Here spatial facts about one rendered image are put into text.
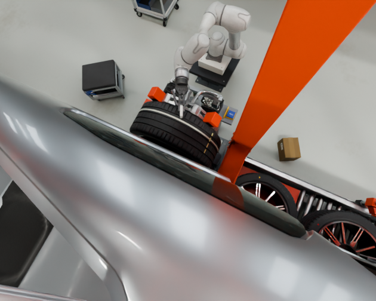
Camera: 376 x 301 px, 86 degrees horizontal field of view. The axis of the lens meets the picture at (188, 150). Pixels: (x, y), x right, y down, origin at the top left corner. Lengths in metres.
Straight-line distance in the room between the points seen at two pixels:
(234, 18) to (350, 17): 1.15
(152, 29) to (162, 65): 0.64
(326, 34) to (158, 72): 2.45
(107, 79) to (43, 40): 1.62
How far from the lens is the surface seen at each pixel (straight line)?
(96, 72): 2.76
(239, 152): 1.53
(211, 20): 1.67
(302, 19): 0.63
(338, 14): 0.61
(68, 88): 3.32
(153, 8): 3.36
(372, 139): 3.03
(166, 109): 1.28
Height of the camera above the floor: 2.30
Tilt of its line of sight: 75 degrees down
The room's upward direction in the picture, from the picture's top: 19 degrees counter-clockwise
